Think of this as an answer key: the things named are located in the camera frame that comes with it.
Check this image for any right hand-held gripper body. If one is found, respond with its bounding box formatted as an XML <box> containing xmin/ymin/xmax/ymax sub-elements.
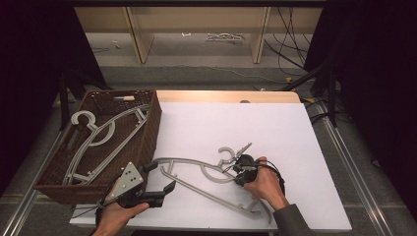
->
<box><xmin>233</xmin><ymin>142</ymin><xmax>259</xmax><ymax>181</ymax></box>

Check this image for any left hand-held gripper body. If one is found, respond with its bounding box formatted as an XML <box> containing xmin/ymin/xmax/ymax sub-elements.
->
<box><xmin>104</xmin><ymin>161</ymin><xmax>164</xmax><ymax>209</ymax></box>

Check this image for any brown woven basket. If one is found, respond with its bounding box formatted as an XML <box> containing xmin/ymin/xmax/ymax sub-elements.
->
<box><xmin>33</xmin><ymin>88</ymin><xmax>163</xmax><ymax>206</ymax></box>

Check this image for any grey plastic clothes hanger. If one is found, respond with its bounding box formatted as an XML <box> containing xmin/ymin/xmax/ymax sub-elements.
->
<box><xmin>63</xmin><ymin>103</ymin><xmax>151</xmax><ymax>187</ymax></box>
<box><xmin>152</xmin><ymin>147</ymin><xmax>273</xmax><ymax>226</ymax></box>

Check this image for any person's right hand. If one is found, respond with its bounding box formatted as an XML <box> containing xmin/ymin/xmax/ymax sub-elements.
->
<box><xmin>243</xmin><ymin>155</ymin><xmax>290</xmax><ymax>211</ymax></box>

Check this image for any person's left hand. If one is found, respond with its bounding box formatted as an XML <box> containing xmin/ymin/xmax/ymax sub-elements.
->
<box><xmin>92</xmin><ymin>179</ymin><xmax>150</xmax><ymax>236</ymax></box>

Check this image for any white board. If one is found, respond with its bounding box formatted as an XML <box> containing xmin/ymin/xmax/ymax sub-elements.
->
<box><xmin>69</xmin><ymin>101</ymin><xmax>353</xmax><ymax>234</ymax></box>

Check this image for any light wooden table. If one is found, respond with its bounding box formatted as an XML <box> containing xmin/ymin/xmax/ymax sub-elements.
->
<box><xmin>156</xmin><ymin>89</ymin><xmax>302</xmax><ymax>104</ymax></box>

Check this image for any black metal stand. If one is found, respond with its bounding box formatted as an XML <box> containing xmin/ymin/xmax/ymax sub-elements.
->
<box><xmin>58</xmin><ymin>65</ymin><xmax>112</xmax><ymax>132</ymax></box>
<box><xmin>280</xmin><ymin>32</ymin><xmax>340</xmax><ymax>128</ymax></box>

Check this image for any light wooden shelf unit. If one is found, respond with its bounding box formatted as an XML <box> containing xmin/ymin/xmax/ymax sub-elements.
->
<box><xmin>74</xmin><ymin>6</ymin><xmax>324</xmax><ymax>65</ymax></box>

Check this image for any black curtain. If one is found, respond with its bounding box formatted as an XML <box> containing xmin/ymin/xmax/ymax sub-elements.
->
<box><xmin>304</xmin><ymin>0</ymin><xmax>417</xmax><ymax>224</ymax></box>
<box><xmin>0</xmin><ymin>0</ymin><xmax>109</xmax><ymax>198</ymax></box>

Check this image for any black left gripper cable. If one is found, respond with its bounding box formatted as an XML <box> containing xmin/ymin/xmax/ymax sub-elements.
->
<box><xmin>72</xmin><ymin>175</ymin><xmax>124</xmax><ymax>219</ymax></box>

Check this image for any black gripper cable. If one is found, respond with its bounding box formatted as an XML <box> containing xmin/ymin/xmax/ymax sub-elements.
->
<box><xmin>72</xmin><ymin>175</ymin><xmax>124</xmax><ymax>219</ymax></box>
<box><xmin>221</xmin><ymin>158</ymin><xmax>287</xmax><ymax>196</ymax></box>

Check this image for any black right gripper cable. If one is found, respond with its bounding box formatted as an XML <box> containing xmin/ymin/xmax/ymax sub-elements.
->
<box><xmin>221</xmin><ymin>158</ymin><xmax>287</xmax><ymax>196</ymax></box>

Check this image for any metal floor rail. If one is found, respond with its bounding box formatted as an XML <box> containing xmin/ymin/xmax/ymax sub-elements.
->
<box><xmin>319</xmin><ymin>101</ymin><xmax>394</xmax><ymax>236</ymax></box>
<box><xmin>0</xmin><ymin>129</ymin><xmax>67</xmax><ymax>236</ymax></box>

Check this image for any black cable bundle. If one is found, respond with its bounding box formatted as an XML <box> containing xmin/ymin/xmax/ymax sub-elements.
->
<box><xmin>265</xmin><ymin>6</ymin><xmax>313</xmax><ymax>77</ymax></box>

